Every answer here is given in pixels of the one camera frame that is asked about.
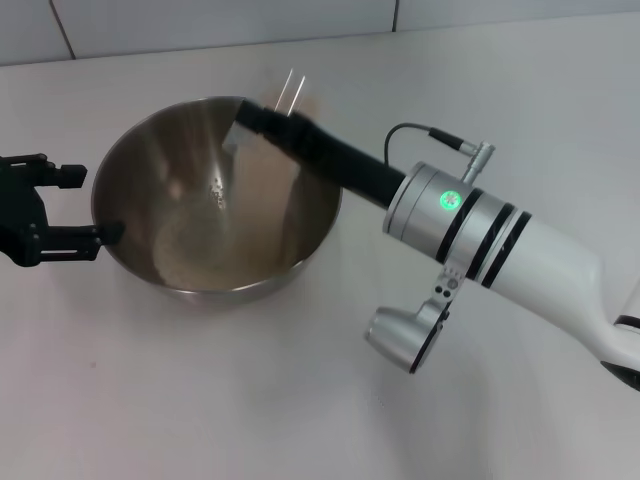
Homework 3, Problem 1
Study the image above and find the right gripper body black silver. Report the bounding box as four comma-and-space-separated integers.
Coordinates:
279, 112, 475, 262

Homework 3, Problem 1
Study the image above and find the clear plastic cup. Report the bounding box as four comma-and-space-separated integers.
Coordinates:
222, 67, 321, 157

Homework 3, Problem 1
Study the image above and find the right gripper cable with plug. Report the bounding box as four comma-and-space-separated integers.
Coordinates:
383, 122, 497, 184

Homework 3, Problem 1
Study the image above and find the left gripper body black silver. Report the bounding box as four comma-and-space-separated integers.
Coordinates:
0, 167, 51, 267

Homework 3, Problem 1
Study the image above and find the silver right camera mount bracket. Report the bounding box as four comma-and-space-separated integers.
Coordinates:
427, 263, 464, 322

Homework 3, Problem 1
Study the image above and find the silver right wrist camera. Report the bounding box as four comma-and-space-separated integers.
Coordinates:
364, 303, 451, 375

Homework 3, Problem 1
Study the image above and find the white uncooked rice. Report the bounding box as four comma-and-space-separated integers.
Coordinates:
152, 174, 296, 292

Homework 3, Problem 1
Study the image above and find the stainless steel mixing bowl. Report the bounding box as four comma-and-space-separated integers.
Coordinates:
89, 94, 344, 307

